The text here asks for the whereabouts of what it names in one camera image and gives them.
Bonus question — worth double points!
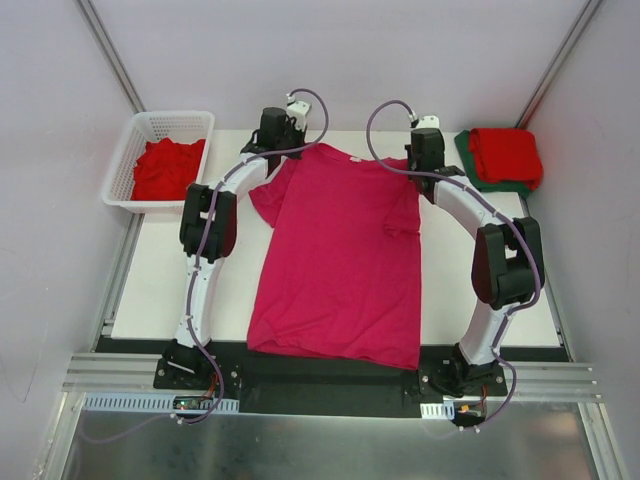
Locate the folded red t shirt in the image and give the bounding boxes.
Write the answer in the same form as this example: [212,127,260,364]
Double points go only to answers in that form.
[469,128,544,190]

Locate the right white slotted cable duct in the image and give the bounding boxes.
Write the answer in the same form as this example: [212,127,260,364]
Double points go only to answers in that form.
[420,401,455,421]

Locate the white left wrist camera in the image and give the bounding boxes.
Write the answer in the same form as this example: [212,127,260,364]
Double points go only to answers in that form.
[286,95,311,132]

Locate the white slotted cable duct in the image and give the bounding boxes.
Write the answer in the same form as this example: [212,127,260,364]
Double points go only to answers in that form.
[83,393,239,415]
[420,401,455,421]

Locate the crumpled red t shirt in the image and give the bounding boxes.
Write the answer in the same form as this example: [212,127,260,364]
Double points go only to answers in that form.
[131,138,205,201]

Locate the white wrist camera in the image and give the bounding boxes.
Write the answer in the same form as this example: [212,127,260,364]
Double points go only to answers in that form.
[286,95,311,132]
[409,113,440,130]

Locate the left white slotted cable duct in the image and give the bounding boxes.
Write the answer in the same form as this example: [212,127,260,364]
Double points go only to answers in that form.
[83,393,239,415]

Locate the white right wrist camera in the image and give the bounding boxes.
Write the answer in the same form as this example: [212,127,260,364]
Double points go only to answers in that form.
[409,113,440,130]

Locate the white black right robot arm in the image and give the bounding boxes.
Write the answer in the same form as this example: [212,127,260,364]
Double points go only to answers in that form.
[405,127,544,398]

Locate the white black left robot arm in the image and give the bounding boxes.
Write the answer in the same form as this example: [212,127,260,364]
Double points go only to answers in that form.
[162,100,311,389]

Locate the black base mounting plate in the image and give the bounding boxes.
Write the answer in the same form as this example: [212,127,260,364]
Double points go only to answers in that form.
[153,341,507,418]

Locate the pink t shirt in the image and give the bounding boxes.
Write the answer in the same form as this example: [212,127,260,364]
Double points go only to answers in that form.
[247,143,422,370]

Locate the aluminium frame rail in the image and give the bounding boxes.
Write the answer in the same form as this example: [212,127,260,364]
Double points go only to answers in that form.
[62,352,160,393]

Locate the folded green t shirt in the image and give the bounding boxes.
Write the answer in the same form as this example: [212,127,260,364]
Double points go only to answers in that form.
[454,130,533,199]

